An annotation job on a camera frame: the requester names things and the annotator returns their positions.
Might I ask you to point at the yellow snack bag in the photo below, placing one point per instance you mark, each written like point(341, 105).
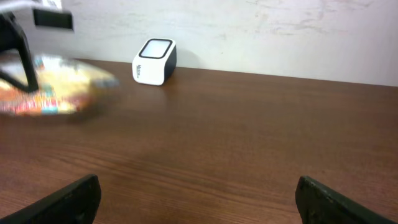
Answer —
point(66, 86)

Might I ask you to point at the white barcode scanner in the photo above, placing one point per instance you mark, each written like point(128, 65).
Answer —
point(155, 62)

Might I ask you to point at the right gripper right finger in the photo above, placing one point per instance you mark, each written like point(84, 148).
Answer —
point(319, 204)

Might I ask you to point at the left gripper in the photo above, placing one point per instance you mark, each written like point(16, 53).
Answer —
point(13, 38)

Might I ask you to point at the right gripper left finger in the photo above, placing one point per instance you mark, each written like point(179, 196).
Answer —
point(78, 202)

